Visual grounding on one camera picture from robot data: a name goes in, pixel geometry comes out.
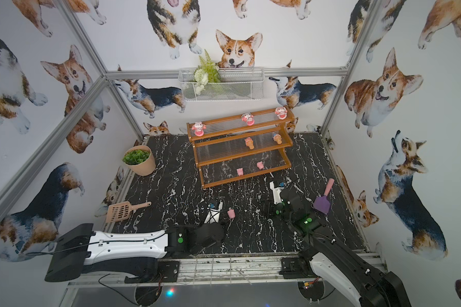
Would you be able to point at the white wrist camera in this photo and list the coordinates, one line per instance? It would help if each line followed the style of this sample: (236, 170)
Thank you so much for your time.
(277, 188)
(214, 211)

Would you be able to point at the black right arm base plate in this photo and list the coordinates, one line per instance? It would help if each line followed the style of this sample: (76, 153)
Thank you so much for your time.
(295, 268)

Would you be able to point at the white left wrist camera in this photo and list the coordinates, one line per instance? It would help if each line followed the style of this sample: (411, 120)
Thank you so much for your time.
(214, 211)

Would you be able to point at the pink white bunny doll figure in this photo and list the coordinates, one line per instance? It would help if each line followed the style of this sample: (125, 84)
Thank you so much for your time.
(281, 113)

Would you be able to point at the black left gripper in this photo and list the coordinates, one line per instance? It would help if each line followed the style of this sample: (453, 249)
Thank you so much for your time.
(218, 221)

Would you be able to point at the orange wooden two-tier shelf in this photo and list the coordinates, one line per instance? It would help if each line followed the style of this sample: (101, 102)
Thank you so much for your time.
(222, 149)

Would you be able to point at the pink ice cream cone toy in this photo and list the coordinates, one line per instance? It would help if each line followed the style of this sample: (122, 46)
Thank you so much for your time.
(249, 143)

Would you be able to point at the purple spatula with pink handle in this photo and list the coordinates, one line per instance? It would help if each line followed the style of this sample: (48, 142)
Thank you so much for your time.
(322, 203)

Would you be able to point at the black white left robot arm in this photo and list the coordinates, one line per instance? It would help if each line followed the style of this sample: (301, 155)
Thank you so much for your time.
(84, 250)

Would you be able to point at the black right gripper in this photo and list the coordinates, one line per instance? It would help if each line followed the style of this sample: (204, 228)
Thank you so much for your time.
(269, 210)

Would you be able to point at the pink hooded bunny doll figure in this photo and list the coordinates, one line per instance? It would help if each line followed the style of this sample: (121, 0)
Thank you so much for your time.
(198, 128)

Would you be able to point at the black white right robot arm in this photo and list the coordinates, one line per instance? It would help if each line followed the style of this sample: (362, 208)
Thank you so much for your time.
(330, 259)

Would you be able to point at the pink pot with green succulent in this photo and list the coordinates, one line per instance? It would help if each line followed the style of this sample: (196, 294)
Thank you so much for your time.
(140, 160)

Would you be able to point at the white wire wall basket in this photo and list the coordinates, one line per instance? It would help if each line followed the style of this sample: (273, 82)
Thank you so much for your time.
(236, 85)

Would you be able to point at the blue pink ice cream toy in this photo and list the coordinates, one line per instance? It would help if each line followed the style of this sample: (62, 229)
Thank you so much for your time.
(277, 138)

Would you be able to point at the artificial fern with white flowers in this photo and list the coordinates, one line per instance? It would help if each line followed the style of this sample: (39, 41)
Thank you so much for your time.
(207, 72)

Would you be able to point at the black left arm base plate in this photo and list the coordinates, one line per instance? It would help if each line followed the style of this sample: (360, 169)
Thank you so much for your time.
(155, 272)

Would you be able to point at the beige slotted scoop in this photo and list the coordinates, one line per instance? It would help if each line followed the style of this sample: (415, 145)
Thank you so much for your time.
(122, 211)

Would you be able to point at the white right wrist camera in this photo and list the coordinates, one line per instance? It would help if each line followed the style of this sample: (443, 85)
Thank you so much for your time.
(277, 188)

